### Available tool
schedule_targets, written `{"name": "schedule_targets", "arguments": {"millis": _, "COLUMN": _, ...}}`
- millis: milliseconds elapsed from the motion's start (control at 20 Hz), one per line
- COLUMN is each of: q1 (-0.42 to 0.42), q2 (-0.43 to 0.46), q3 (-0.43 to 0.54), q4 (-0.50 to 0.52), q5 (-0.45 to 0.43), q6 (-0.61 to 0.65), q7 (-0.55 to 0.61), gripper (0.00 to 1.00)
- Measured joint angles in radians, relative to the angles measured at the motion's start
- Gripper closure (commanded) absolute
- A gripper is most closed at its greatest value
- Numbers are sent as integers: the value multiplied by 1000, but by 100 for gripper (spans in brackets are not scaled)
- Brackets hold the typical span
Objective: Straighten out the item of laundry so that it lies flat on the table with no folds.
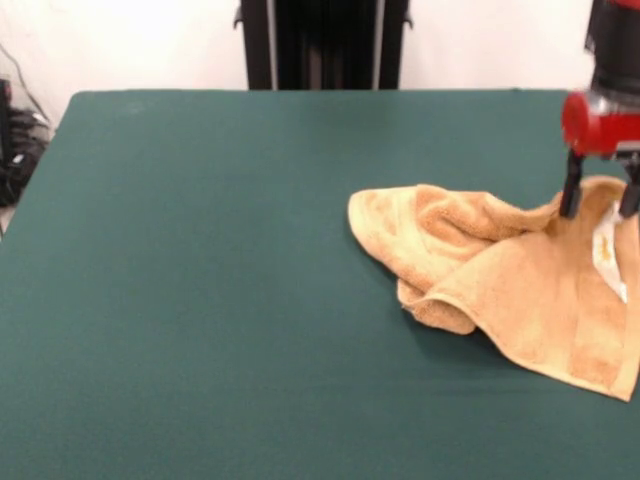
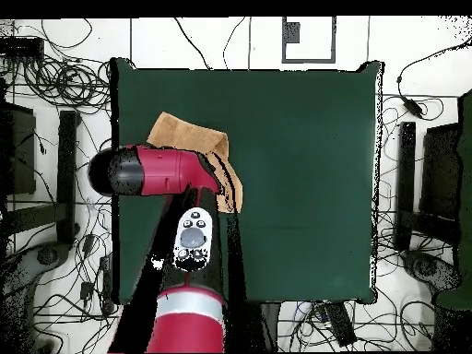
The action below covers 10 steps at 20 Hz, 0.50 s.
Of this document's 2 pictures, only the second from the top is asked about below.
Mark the black power adapter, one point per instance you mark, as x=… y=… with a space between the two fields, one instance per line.
x=413 y=107

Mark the tan terry towel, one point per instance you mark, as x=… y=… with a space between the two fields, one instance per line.
x=184 y=132

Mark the black power strip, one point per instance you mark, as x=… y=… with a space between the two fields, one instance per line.
x=341 y=324
x=22 y=47
x=106 y=287

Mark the small black plug adapter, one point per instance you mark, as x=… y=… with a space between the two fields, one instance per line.
x=86 y=290
x=89 y=243

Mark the black stand leg bar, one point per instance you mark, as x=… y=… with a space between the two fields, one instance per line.
x=67 y=177
x=405 y=177

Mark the dark green table cloth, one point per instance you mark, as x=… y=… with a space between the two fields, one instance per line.
x=295 y=184

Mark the grey rectangular floor frame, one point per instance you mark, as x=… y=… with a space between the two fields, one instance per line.
x=291 y=33

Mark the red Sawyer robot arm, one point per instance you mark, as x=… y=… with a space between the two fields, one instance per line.
x=162 y=173

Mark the black equipment box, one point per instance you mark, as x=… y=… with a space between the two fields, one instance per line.
x=22 y=155
x=442 y=166

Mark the black stand cross bar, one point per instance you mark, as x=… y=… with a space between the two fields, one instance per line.
x=431 y=225
x=37 y=217

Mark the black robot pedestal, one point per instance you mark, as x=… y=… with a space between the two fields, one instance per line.
x=271 y=324

